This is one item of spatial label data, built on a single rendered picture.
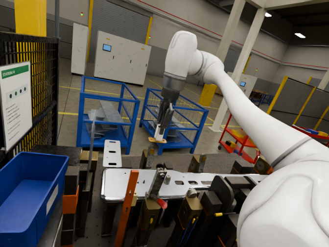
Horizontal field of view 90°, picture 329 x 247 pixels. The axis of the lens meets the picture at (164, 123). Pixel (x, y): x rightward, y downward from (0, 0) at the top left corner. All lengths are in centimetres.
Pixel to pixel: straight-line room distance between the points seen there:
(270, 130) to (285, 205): 24
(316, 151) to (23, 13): 120
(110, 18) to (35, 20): 1343
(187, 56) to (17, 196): 78
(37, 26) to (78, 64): 725
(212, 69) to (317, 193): 56
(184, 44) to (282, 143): 43
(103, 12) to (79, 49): 662
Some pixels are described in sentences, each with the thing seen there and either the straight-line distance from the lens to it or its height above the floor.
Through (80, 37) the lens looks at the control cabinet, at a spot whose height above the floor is 154.
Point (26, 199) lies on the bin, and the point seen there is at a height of 103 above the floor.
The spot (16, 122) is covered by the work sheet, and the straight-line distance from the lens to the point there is 86.
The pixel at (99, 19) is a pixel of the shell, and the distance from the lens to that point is 1440.
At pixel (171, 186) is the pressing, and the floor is 100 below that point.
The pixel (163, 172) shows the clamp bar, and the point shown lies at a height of 121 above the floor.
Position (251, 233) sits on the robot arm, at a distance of 23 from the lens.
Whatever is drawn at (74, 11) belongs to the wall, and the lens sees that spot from 1456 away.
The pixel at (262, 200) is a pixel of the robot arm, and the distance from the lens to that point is 23.
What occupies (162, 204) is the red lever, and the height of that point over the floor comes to 115.
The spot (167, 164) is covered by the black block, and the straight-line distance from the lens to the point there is 110.
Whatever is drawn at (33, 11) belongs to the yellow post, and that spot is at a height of 165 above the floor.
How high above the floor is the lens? 160
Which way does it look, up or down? 20 degrees down
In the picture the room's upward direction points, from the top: 15 degrees clockwise
